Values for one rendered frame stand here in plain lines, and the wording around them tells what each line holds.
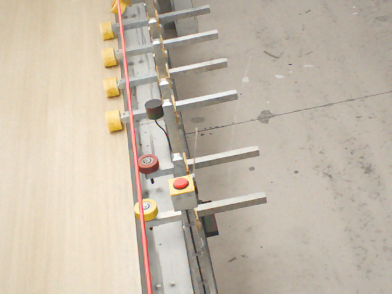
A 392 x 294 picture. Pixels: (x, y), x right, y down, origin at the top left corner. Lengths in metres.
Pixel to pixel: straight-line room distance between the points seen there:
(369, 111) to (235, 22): 1.45
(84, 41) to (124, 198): 1.21
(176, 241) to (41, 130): 0.73
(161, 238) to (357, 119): 1.82
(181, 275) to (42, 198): 0.57
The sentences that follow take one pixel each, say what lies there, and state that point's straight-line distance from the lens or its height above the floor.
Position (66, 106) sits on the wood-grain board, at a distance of 3.20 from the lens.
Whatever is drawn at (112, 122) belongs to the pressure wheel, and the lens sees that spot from 2.92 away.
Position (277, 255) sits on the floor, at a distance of 3.58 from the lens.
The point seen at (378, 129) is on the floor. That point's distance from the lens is 4.27.
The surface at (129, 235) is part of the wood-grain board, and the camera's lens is 2.50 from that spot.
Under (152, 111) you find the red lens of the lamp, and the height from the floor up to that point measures 1.16.
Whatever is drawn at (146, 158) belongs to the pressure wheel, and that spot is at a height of 0.91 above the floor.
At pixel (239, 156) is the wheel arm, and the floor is 0.85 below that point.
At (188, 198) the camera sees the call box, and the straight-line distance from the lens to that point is 2.13.
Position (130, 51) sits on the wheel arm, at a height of 0.96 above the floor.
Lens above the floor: 2.60
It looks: 37 degrees down
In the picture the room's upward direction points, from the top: 11 degrees counter-clockwise
